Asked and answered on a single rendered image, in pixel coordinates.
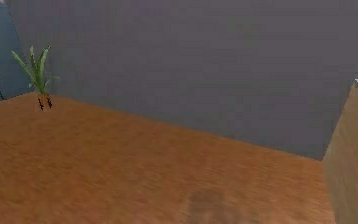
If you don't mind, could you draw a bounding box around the green house plant in pot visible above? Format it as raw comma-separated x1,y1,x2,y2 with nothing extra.
10,45,60,112

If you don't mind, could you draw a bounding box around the wooden cabinet with pale top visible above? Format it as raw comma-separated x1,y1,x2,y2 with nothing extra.
321,78,358,224

